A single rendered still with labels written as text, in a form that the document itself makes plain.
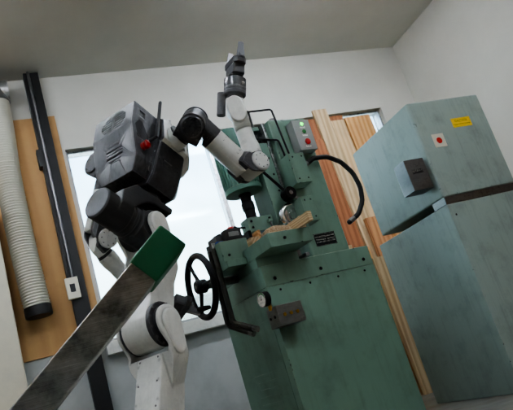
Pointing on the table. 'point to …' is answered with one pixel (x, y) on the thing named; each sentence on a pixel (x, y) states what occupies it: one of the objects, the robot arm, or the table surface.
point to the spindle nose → (247, 205)
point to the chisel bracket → (256, 224)
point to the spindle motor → (230, 186)
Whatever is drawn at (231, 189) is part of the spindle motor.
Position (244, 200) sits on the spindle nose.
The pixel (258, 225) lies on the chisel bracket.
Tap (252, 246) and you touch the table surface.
